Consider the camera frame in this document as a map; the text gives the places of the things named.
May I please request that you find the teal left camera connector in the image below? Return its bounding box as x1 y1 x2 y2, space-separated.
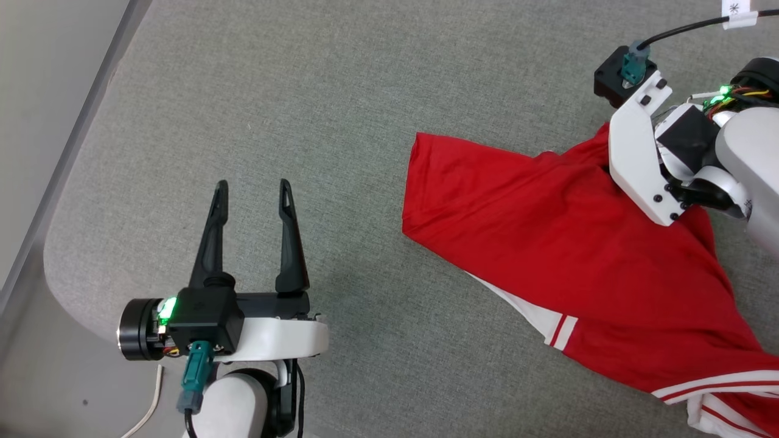
176 341 215 414

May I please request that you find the black right camera cable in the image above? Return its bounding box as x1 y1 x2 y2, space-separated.
639 9 779 49

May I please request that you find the white floor cable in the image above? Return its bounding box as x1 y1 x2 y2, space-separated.
121 364 165 438

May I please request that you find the grey baseboard strip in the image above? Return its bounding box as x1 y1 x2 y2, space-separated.
0 0 154 317

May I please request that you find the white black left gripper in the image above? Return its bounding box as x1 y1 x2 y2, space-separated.
117 179 330 364

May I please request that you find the teal right camera connector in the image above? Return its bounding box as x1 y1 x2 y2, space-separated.
621 40 652 86

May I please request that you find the red white basketball jersey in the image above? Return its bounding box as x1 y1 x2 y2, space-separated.
402 122 779 438

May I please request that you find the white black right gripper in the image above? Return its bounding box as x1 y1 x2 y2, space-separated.
609 72 752 227

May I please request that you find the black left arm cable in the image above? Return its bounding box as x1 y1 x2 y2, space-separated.
294 359 306 438

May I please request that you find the white cable label tag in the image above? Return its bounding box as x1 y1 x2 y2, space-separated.
721 0 759 30

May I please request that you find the teal camera connector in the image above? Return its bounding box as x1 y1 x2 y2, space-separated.
621 40 652 86
176 341 215 414

